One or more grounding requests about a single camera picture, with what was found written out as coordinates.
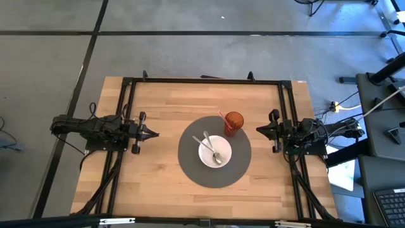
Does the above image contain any black crossbar with silver brackets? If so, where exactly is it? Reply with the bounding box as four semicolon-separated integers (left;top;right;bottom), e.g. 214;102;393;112
0;214;405;228

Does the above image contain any black aluminium table frame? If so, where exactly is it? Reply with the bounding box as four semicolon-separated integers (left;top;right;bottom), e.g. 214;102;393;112
70;70;340;222

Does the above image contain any red drinking straw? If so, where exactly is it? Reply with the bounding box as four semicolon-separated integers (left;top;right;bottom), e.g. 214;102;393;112
217;109;234;131

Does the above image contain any black monitor pole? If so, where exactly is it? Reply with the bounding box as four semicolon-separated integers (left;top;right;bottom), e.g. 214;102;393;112
368;52;405;86

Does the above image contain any white bowl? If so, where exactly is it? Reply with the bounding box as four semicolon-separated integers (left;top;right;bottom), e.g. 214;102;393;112
198;135;233;169

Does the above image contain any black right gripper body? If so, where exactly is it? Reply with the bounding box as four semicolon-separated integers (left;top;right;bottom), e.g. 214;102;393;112
268;108;293;155

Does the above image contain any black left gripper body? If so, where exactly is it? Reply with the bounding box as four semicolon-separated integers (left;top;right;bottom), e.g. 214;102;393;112
128;111;148;155

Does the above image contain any black keyboard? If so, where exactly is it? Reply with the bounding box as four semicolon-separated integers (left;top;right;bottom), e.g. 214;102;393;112
373;187;405;227

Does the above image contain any grey side desk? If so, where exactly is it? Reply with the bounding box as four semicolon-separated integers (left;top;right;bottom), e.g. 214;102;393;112
356;72;405;225

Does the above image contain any silver metal spoon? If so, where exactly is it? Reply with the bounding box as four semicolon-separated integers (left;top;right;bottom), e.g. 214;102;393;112
202;130;223;166

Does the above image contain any red faceted plastic cup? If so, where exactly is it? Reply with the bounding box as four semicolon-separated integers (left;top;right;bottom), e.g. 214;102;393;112
223;111;246;138

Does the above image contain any round grey woven placemat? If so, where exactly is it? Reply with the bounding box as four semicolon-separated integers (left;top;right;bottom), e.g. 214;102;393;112
177;115;252;189

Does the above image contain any silver metal fork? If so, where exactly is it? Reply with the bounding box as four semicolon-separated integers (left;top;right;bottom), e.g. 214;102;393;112
192;136;227;162

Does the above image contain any yellow and white power strip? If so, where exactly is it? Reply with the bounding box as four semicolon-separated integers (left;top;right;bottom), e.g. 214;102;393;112
328;101;362;113

